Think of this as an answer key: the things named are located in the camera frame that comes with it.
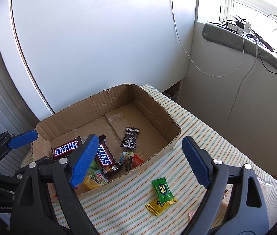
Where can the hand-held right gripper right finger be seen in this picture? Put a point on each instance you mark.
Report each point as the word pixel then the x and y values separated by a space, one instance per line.
pixel 197 162

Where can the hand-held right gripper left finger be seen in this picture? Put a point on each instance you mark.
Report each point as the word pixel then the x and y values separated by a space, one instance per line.
pixel 84 161

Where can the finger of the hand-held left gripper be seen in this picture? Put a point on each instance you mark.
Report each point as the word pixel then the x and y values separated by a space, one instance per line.
pixel 23 138
pixel 8 178

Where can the brown chocolate bar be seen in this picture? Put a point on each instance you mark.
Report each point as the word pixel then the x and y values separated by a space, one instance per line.
pixel 104 158
pixel 66 149

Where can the light green candy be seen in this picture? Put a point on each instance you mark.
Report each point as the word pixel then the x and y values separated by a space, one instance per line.
pixel 93 182

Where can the round jelly cup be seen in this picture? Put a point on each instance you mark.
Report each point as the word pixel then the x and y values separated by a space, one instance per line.
pixel 132 161

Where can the black candy packet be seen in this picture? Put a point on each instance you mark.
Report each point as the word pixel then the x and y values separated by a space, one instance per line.
pixel 130 138

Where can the yellow candy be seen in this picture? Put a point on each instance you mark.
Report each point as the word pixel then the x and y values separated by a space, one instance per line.
pixel 159 206

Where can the cardboard box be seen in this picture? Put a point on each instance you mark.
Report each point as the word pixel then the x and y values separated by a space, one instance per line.
pixel 138 117

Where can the white cabinet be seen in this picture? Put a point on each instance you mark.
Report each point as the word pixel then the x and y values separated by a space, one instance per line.
pixel 92 41

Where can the white window frame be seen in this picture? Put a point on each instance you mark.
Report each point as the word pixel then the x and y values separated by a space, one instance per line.
pixel 226 0

